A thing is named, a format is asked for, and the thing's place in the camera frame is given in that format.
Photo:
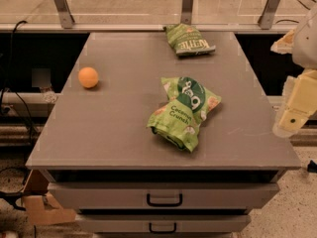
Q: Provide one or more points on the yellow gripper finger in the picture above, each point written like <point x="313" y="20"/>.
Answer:
<point x="299" y="103"/>
<point x="284" y="45"/>

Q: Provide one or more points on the green rice chip bag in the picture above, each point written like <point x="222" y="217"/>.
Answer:
<point x="189" y="103"/>

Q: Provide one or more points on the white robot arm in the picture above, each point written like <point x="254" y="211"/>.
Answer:
<point x="304" y="52"/>

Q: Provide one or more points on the green Kettle chip bag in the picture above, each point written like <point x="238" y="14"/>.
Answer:
<point x="187" y="41"/>

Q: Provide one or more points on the black object on floor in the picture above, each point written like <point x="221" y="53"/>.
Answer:
<point x="312" y="167"/>

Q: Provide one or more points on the orange fruit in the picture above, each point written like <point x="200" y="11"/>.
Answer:
<point x="88" y="77"/>

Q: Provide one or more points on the upper grey drawer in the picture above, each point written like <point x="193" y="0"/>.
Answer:
<point x="162" y="195"/>

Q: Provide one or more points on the grey drawer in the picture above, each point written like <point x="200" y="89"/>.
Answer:
<point x="162" y="195"/>
<point x="162" y="224"/>

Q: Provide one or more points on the lower grey drawer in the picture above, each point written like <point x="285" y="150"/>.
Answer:
<point x="162" y="224"/>

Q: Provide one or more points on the brown cardboard box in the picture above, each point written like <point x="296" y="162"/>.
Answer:
<point x="41" y="207"/>

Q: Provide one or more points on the right metal railing bracket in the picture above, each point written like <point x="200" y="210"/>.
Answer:
<point x="266" y="18"/>

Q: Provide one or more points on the metal railing bracket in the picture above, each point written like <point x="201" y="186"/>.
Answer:
<point x="65" y="17"/>
<point x="186" y="11"/>
<point x="266" y="18"/>

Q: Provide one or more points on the middle metal railing bracket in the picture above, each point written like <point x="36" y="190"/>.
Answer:
<point x="186" y="11"/>

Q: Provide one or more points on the left metal railing bracket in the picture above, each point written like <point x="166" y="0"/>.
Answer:
<point x="65" y="17"/>

